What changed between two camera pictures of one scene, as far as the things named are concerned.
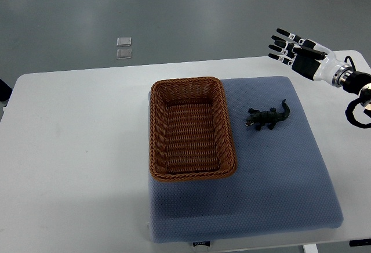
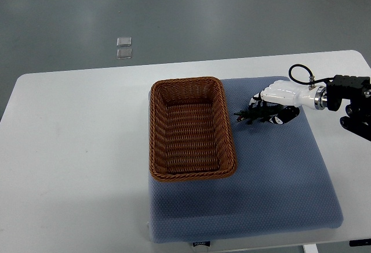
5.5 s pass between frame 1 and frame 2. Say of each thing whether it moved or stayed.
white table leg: stayed
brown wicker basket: stayed
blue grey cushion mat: stayed
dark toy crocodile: moved
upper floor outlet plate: stayed
